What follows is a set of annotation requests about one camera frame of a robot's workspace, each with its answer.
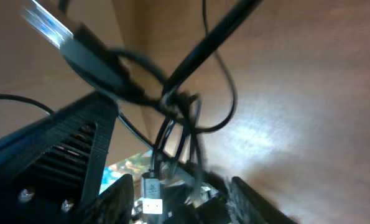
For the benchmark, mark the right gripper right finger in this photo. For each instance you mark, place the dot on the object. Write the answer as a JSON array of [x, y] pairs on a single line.
[[247, 206]]

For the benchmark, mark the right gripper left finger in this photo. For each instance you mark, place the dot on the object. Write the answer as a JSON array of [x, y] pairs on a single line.
[[113, 206]]

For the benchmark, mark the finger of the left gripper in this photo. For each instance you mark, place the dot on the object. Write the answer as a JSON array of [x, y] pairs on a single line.
[[53, 167]]

